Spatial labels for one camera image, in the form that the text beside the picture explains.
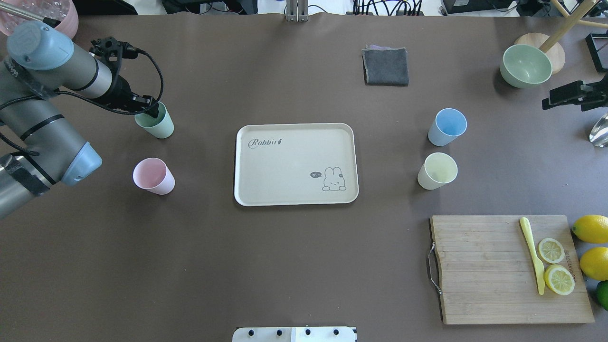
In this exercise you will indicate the wooden cup stand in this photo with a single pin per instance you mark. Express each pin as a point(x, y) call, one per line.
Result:
point(550, 44)

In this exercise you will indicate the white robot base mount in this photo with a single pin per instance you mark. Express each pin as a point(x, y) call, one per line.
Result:
point(296, 334)

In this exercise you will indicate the lemon half lower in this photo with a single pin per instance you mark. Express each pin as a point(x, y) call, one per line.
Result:
point(558, 279)

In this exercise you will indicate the glass mug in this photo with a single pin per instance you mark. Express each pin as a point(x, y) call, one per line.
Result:
point(599, 132)

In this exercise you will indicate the pink cup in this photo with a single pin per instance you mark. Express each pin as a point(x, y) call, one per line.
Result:
point(153, 175)

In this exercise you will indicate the lemon half upper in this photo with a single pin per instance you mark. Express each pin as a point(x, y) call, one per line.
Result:
point(551, 251)

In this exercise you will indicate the green bowl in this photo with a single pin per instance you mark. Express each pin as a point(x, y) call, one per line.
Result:
point(525, 66)

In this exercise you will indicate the wooden cutting board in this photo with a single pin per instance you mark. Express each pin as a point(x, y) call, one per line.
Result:
point(486, 275)

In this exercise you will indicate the black wire rack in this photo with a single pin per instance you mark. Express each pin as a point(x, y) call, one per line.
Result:
point(597, 45)

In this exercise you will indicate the pink ribbed bowl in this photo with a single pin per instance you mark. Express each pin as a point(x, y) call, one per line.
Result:
point(63, 10)

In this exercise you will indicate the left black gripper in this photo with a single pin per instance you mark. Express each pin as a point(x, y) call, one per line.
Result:
point(121, 91)

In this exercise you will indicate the metal scoop in bowl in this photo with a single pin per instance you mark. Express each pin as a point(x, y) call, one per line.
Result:
point(22, 13)

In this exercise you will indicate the whole lemon lower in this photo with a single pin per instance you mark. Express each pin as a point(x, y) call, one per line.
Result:
point(594, 263)

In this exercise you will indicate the whole lemon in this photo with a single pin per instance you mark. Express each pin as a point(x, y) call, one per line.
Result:
point(594, 263)
point(591, 229)

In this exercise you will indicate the green lime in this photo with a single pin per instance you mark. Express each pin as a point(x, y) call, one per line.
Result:
point(601, 294)

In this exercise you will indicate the pale yellow cup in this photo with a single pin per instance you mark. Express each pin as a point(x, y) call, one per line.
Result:
point(438, 169)

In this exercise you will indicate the green cup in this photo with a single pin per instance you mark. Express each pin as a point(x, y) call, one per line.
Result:
point(160, 128)

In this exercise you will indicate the aluminium frame post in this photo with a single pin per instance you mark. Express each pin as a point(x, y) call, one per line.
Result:
point(296, 11)

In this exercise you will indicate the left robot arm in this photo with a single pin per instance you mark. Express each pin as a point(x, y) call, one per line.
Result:
point(40, 61)

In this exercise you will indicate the whole lemon upper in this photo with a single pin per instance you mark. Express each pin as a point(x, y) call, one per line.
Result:
point(591, 229)

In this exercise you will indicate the yellow plastic knife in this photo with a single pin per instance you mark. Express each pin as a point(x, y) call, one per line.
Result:
point(538, 265)

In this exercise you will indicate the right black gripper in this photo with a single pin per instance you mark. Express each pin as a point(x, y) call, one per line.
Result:
point(566, 93)

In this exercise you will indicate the cream rabbit tray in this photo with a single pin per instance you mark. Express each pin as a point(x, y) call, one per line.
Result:
point(302, 163)

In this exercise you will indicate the grey folded cloth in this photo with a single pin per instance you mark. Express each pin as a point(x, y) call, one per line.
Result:
point(385, 66)

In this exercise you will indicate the blue cup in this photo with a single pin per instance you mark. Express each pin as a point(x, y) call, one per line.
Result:
point(448, 125)

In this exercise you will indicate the lemon half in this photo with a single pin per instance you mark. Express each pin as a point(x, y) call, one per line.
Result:
point(551, 251)
point(558, 279)

